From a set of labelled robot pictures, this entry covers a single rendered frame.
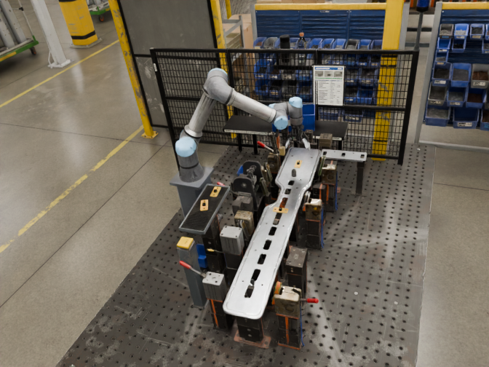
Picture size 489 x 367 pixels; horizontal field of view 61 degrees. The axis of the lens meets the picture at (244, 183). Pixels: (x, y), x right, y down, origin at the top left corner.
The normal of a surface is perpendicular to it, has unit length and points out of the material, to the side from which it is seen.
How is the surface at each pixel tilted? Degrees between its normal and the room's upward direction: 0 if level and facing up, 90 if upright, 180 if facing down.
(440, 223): 0
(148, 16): 91
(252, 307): 0
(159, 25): 91
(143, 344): 0
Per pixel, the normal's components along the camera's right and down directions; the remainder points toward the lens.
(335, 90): -0.31, 0.59
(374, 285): -0.11, -0.80
